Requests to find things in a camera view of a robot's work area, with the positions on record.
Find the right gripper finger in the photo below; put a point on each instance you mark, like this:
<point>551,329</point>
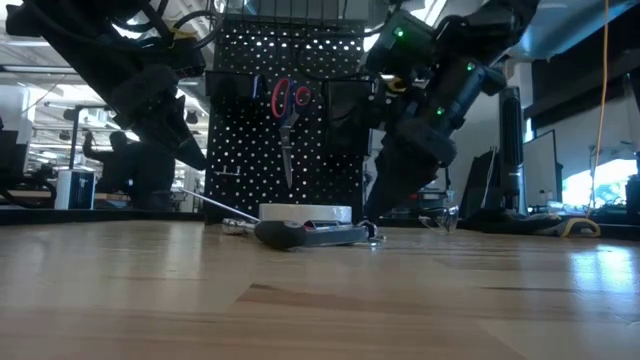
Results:
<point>400,190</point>

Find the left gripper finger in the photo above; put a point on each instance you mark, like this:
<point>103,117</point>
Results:
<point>172,135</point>

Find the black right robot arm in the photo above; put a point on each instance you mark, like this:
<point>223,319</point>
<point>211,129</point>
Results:
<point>450,40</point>

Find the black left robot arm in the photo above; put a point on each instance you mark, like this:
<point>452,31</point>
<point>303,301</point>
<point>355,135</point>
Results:
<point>75,35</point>

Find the person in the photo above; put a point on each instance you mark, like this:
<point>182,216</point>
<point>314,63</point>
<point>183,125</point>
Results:
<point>145,175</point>

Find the clear safety glasses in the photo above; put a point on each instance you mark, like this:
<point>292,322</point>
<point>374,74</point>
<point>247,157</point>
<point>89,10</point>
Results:
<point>440,220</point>

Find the silver pegboard hook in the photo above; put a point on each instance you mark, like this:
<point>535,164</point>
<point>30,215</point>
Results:
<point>372,242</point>
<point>227,173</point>

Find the black plastic bin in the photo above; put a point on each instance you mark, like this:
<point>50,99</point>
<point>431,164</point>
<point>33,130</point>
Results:
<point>225,85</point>
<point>345,120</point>

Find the black metal pegboard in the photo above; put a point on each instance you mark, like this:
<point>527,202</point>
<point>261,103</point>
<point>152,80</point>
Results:
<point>240,165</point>

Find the black tower fan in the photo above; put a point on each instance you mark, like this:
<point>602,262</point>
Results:
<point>511,150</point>

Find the white masking tape roll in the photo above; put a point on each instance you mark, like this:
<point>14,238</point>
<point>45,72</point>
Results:
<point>305,212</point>

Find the large grey monitor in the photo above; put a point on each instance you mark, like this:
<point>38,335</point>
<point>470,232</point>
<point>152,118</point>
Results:
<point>540,170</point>

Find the ceiling light strip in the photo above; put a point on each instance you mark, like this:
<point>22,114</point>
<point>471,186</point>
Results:
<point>30,69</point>

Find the white air purifier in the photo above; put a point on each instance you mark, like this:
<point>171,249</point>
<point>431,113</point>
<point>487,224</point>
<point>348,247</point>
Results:
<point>67,190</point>

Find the black monitor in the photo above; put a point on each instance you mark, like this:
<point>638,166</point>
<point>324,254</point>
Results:
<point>12,155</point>

